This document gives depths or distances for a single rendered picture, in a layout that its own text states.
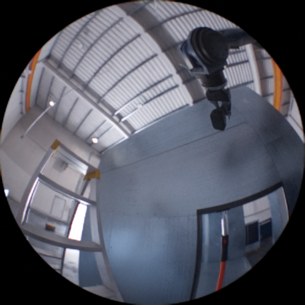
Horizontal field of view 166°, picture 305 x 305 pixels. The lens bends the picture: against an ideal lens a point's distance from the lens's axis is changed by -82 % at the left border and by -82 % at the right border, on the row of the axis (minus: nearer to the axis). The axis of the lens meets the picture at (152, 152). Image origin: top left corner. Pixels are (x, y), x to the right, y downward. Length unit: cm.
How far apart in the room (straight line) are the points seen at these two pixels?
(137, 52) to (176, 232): 636
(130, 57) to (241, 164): 615
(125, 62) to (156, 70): 173
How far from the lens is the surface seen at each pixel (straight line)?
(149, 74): 627
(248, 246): 552
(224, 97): 58
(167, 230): 74
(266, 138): 91
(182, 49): 56
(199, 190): 70
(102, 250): 53
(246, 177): 72
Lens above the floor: 205
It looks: 38 degrees up
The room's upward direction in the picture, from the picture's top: 5 degrees clockwise
